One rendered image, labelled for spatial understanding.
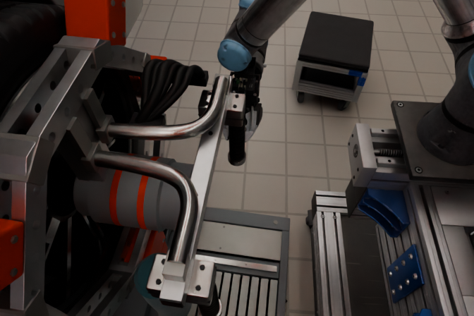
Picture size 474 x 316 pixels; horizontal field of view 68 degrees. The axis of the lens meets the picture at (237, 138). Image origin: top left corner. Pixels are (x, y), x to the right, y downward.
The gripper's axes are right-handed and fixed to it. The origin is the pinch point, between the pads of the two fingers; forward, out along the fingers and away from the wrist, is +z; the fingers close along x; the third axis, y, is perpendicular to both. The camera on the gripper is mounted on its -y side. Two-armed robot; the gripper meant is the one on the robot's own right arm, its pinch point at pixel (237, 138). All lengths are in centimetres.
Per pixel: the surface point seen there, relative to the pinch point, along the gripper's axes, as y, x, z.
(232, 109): 12.0, -0.6, 2.3
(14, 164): 28.3, -22.0, 29.0
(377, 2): -83, 76, -204
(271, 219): -75, 12, -17
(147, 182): 8.8, -13.2, 18.7
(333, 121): -83, 41, -82
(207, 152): 15.0, -2.8, 15.1
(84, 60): 29.0, -20.7, 11.1
